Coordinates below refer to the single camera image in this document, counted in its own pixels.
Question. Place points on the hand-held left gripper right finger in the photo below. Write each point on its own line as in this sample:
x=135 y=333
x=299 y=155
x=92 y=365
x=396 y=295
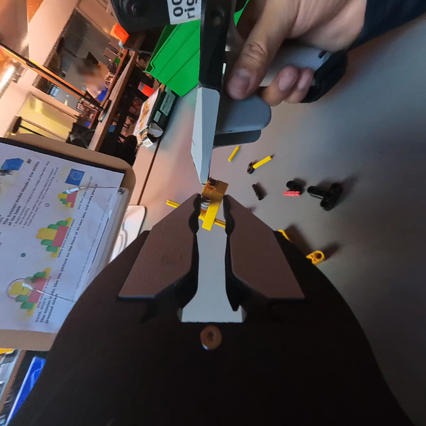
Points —
x=259 y=263

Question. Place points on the blue plastic bin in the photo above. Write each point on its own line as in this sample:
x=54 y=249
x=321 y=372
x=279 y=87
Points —
x=30 y=382

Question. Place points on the wooden instruction sign stand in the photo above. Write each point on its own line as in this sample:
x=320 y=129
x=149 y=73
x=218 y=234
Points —
x=128 y=186

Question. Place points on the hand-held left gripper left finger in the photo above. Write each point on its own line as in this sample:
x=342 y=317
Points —
x=159 y=259

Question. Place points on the red and black lego connector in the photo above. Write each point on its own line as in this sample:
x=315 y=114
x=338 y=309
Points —
x=293 y=193

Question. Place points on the yellow axle with dark bush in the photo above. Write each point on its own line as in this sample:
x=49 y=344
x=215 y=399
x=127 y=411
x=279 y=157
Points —
x=261 y=163

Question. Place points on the printed instruction sheet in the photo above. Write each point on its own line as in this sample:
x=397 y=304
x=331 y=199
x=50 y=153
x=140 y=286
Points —
x=50 y=233

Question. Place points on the orange traffic cone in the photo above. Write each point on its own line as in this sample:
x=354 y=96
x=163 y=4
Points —
x=146 y=90

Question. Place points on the person's right forearm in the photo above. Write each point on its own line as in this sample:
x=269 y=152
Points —
x=392 y=16

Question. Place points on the short yellow lego axle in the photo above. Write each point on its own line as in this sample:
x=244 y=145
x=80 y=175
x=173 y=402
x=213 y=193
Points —
x=234 y=154

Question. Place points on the opened black lego box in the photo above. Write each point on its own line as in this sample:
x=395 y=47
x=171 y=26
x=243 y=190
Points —
x=164 y=106

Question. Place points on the yellow lego spring assembly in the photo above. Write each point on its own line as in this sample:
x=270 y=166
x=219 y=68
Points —
x=216 y=189

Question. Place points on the lego instruction booklet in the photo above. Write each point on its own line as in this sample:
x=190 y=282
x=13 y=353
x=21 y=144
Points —
x=146 y=113

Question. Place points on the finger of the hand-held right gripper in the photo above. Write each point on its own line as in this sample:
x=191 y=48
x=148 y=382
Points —
x=204 y=133

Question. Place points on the green plastic bin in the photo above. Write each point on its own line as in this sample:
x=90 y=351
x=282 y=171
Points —
x=176 y=60

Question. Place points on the yellow angled lego beam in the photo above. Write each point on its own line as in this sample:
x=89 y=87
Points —
x=316 y=258

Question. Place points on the black T-shaped lego piece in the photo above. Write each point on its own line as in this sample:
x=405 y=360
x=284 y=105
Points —
x=327 y=196

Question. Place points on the black lego pin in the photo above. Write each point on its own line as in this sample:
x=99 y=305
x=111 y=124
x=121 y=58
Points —
x=258 y=191

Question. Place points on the person's right hand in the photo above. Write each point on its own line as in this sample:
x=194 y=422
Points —
x=316 y=23

